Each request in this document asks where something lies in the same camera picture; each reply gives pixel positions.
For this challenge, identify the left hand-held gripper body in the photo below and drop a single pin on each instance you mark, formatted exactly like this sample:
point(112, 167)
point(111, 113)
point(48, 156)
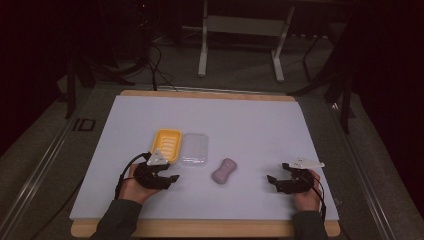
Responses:
point(148, 178)

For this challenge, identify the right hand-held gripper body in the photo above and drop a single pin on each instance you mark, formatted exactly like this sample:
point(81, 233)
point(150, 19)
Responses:
point(296, 183)

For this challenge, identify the person's left hand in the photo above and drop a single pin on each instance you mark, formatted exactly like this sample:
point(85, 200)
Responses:
point(133, 190)

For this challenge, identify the person's right hand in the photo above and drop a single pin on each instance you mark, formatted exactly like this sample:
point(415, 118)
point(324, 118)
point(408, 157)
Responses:
point(308, 198)

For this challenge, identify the yellow soap dish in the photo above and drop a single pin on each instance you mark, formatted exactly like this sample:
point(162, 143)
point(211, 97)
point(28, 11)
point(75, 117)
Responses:
point(166, 145)

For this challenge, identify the clear plastic lid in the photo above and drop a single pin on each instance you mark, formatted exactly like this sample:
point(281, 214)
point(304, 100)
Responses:
point(194, 150)

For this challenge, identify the purple soap bar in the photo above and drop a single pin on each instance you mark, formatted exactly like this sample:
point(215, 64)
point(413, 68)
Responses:
point(224, 171)

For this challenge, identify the white table mat board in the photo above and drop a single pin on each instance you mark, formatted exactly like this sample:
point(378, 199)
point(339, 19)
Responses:
point(200, 228)

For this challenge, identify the white table mat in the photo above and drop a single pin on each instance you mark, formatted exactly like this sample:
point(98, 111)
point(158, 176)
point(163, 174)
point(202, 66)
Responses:
point(233, 126)

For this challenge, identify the black metal stand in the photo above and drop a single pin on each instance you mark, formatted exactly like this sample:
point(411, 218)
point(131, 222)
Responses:
point(346, 100)

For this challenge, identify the white metal stand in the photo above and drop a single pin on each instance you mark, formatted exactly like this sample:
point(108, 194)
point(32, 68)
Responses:
point(245, 25)

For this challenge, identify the metal floor rail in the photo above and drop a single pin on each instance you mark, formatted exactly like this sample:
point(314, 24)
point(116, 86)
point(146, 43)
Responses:
point(366, 186)
point(36, 173)

